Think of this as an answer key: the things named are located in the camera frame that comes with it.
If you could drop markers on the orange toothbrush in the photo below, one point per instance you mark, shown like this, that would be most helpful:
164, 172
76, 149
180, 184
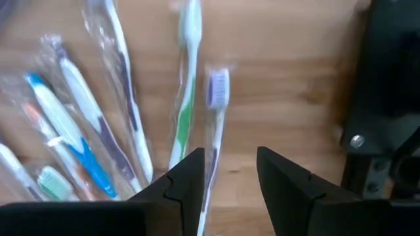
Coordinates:
33, 113

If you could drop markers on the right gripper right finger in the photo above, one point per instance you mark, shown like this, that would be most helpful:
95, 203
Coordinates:
295, 203

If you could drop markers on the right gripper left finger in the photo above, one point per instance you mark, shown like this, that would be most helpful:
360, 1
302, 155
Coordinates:
183, 196

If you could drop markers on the green toothbrush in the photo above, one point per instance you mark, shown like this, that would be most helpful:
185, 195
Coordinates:
186, 118
55, 183

